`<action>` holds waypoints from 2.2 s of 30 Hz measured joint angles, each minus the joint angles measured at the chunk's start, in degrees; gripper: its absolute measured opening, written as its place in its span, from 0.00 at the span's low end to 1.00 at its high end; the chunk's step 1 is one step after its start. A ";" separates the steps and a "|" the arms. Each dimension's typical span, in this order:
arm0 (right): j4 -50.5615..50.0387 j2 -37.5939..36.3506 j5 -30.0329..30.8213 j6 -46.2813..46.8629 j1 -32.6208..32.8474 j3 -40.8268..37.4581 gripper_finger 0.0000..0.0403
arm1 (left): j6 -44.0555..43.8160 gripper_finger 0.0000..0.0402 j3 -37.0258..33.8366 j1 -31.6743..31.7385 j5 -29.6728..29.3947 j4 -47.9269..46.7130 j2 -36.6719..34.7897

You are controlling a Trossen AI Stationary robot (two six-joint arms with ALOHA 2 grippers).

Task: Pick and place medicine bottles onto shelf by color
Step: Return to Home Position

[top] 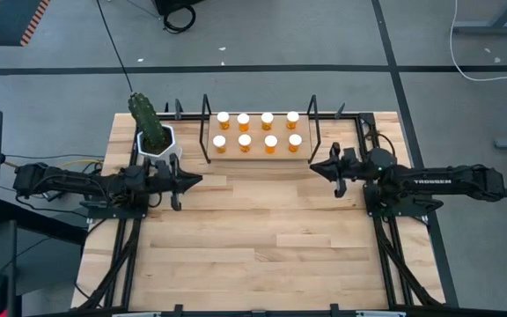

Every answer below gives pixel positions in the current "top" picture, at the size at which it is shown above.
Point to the wooden shelf black metal frame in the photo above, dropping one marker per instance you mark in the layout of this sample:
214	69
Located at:
257	132

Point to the green cactus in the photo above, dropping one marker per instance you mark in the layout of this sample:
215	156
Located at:
145	116

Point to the grey table leg frame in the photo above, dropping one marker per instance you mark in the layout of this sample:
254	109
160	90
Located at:
491	28

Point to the white plant pot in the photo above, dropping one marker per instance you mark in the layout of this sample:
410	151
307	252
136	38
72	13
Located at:
165	153

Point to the white light bar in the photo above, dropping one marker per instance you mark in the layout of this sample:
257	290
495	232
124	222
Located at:
381	314
137	314

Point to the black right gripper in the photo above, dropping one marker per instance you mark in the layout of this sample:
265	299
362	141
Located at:
339	171

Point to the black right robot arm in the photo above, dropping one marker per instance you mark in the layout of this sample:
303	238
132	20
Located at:
456	181

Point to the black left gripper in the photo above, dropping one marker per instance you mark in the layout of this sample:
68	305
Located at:
175	185

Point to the dark mat orange striped edge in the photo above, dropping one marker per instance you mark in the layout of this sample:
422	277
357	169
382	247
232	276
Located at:
2	22

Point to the black equipment box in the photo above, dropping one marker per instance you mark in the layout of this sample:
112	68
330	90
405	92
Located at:
174	4

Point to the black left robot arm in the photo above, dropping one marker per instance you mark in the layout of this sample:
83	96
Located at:
68	181

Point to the amber pill bottle white cap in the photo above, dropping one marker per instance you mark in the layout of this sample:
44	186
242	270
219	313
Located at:
270	142
292	118
219	142
244	141
295	141
223	118
267	120
243	120

